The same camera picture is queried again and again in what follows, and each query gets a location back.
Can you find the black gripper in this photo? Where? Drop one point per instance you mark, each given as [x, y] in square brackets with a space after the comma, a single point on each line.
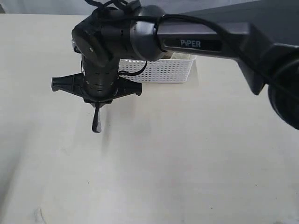
[97, 84]

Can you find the silver metal fork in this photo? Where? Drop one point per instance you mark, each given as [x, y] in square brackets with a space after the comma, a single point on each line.
[96, 125]

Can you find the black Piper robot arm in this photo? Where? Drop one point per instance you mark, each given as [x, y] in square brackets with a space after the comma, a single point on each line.
[261, 36]

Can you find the white perforated plastic basket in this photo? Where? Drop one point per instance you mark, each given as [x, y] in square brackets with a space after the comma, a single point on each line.
[162, 71]

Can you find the grey speckled ceramic bowl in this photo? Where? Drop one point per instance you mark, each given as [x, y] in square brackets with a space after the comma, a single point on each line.
[180, 56]

